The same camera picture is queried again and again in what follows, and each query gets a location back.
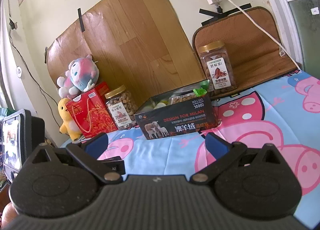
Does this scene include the brown seat mat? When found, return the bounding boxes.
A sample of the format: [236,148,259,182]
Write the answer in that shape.
[192,7,303,100]

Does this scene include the black cardboard box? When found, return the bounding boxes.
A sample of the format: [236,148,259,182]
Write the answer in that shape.
[134,79,219,140]

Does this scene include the red gift box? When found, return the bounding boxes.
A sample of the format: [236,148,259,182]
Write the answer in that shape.
[65,81,118,138]

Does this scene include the clear yellow-edged grain packet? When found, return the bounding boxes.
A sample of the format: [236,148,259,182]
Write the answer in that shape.
[169,92,198,106]

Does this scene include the cashew jar with gold lid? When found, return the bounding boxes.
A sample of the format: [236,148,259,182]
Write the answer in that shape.
[104,85,138,131]

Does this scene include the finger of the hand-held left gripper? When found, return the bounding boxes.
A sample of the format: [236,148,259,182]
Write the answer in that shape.
[97,156,126,176]

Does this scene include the printed blanket with pink pigs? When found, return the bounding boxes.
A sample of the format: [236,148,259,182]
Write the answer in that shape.
[60,68,320,230]

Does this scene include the yellow duck plush toy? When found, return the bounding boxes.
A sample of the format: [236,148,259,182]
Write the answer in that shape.
[58,98,83,141]

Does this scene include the black wall cable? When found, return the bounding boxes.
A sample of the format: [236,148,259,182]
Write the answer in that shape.
[7,0,62,101]

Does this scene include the green cloth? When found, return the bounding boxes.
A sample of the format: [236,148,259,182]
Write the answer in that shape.
[0,107,15,118]

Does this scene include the white power cable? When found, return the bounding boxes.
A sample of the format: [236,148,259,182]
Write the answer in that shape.
[197,0,303,69]

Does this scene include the pecan jar with gold lid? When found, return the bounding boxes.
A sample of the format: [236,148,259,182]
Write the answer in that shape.
[199,41,237,93]

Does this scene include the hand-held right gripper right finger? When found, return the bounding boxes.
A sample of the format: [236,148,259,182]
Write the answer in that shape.
[191,132,293,184]

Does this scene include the white framed glass door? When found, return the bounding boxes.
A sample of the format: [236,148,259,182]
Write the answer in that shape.
[260,0,320,75]

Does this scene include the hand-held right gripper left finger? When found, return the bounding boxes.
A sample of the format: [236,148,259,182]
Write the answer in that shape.
[22,132,123,184]

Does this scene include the pink and blue plush toy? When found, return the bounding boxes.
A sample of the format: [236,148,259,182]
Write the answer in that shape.
[57,55,100,100]

